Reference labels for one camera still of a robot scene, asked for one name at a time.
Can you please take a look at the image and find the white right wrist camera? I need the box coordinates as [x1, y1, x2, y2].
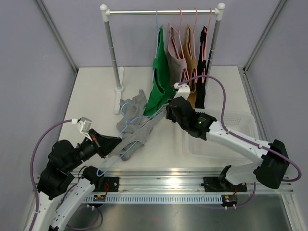
[173, 83, 191, 100]

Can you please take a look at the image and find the green tank top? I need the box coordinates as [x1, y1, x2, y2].
[143, 26, 175, 116]

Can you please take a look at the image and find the white and chrome clothes rack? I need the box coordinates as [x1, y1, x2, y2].
[100, 3, 226, 114]

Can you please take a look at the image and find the white slotted cable duct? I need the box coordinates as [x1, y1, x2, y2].
[84, 194, 222, 204]

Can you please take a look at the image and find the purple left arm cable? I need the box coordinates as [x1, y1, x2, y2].
[31, 119, 73, 229]

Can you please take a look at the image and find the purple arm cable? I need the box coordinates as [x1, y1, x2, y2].
[31, 119, 73, 229]
[179, 75, 302, 181]

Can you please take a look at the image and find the aluminium frame post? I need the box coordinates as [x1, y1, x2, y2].
[243, 0, 288, 73]
[33, 0, 79, 73]

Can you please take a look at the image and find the right aluminium frame post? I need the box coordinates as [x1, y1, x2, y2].
[243, 0, 288, 73]

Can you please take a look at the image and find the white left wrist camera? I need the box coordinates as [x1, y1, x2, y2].
[71, 117, 92, 141]

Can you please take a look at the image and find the grey tank top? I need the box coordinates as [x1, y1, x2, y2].
[105, 89, 169, 161]

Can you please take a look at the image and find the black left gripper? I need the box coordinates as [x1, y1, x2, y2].
[65, 128, 122, 171]

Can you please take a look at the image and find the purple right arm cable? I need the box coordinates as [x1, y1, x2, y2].
[179, 75, 302, 181]

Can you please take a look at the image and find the pink tank top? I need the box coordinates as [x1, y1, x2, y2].
[166, 24, 188, 86]

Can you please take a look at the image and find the mustard brown tank top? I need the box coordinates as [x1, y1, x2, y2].
[183, 25, 197, 108]

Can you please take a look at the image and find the light blue hanger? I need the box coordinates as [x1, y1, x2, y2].
[152, 9, 160, 83]
[96, 102, 167, 178]

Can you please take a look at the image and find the pink hanger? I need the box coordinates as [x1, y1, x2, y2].
[170, 7, 191, 82]
[185, 8, 198, 77]
[202, 13, 212, 75]

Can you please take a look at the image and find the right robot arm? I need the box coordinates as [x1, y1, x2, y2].
[167, 97, 289, 192]

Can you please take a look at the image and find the left aluminium frame post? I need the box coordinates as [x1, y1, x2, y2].
[33, 0, 79, 73]

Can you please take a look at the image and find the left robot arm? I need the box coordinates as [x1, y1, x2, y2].
[25, 129, 122, 231]

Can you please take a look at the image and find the black tank top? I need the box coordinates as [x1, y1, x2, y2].
[195, 26, 206, 109]

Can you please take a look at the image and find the white plastic laundry basket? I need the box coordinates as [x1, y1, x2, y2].
[186, 111, 259, 160]

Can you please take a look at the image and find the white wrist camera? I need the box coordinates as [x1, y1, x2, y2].
[71, 117, 92, 141]
[173, 83, 191, 100]

